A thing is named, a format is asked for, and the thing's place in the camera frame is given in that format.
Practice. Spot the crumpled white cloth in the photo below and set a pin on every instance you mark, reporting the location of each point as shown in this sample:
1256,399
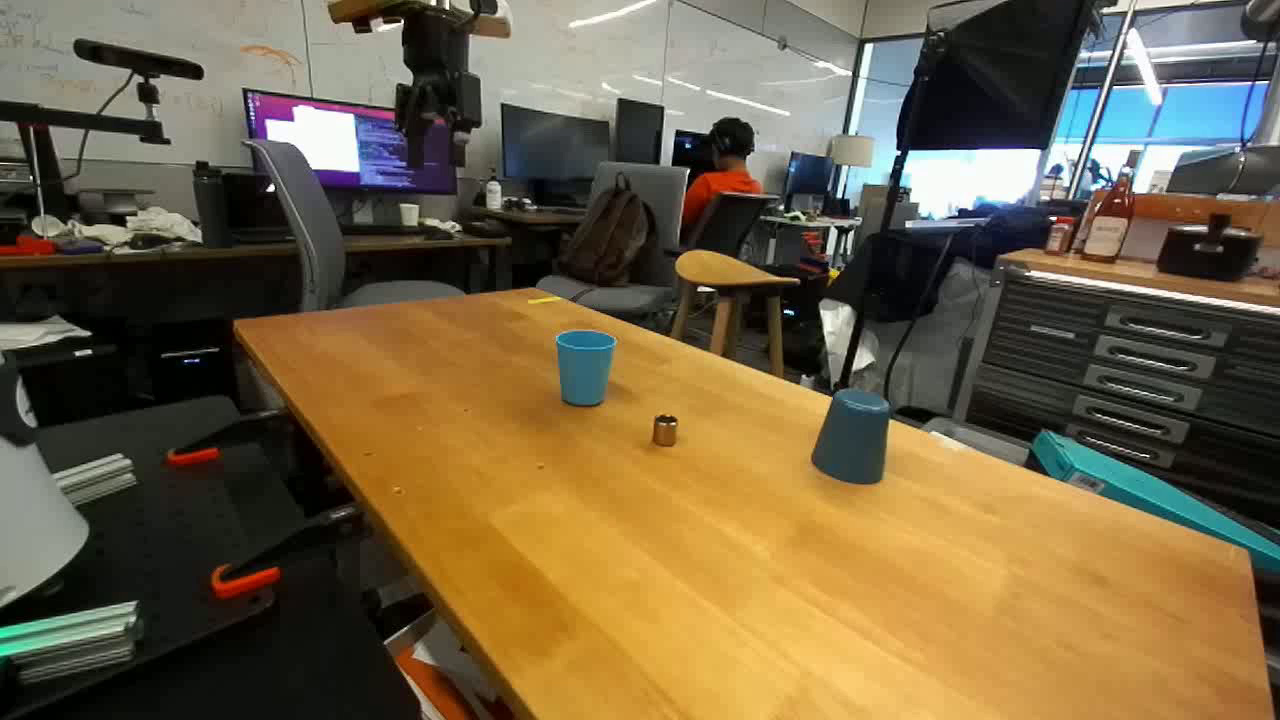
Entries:
161,227

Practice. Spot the wooden stool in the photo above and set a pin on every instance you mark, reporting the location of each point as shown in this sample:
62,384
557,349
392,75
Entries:
727,284

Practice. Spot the teal flat board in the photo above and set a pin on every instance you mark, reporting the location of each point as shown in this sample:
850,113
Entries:
1144,499

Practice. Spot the small red jar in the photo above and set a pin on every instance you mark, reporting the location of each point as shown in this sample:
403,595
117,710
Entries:
1061,235

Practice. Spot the black mesh chair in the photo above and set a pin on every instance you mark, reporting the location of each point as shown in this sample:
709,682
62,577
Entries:
730,227

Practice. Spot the dark wooden desk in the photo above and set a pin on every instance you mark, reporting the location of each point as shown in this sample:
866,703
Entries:
172,275

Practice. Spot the light blue plastic cup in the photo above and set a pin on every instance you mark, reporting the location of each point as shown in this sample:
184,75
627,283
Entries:
587,369

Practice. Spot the black light stand pole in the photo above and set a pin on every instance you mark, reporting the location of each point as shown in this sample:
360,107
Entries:
872,264

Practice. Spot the red glass bottle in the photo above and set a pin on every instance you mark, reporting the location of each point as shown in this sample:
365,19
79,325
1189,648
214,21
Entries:
1105,222

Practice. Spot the person in orange shirt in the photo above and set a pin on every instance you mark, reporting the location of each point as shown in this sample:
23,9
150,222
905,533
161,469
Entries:
720,168

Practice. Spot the white paper stack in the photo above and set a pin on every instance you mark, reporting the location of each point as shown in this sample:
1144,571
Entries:
35,331

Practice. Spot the brown backpack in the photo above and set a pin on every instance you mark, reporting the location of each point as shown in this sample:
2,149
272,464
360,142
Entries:
605,235

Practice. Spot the tall dark monitor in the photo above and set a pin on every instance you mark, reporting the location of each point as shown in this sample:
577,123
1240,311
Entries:
638,130

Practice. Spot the gray chair with backpack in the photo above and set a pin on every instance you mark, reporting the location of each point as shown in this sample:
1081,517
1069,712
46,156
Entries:
662,215

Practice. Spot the black studio light panel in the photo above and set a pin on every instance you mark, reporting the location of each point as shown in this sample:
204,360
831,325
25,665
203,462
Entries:
992,75

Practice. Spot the long aluminium profile stack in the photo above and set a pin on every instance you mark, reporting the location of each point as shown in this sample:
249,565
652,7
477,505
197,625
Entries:
64,640

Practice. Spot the gray drawer cabinet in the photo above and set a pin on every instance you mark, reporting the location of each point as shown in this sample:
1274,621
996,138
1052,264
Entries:
1134,380

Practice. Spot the white table lamp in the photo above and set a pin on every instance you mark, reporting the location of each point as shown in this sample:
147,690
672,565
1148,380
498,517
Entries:
850,149

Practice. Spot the small white bottle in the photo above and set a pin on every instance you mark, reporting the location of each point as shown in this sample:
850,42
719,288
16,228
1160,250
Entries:
495,195

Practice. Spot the black side platform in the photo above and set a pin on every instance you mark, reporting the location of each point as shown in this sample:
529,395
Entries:
172,560

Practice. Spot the dark blue plastic cup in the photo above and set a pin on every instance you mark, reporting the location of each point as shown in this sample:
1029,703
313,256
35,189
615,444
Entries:
852,436

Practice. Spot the wide dark monitor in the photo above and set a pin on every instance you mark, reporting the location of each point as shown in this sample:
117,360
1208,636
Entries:
555,149

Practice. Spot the white mug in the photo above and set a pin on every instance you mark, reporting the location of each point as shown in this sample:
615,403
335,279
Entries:
411,215

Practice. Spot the monitor with purple screen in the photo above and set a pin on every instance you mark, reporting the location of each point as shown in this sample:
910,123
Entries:
335,142

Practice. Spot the small dark cube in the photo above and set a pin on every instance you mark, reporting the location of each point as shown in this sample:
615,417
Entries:
667,428

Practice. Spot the white cone shaped cover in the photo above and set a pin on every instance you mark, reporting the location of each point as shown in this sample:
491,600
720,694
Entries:
35,526

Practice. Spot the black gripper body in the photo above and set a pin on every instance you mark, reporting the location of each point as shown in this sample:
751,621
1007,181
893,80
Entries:
436,64

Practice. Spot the gray office chair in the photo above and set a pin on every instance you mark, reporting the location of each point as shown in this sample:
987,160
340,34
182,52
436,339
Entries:
313,227

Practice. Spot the black camera on stand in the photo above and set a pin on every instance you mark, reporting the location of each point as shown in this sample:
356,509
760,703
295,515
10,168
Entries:
138,63

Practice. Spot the short aluminium profile stack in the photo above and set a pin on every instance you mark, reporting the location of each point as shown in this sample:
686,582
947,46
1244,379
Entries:
98,477

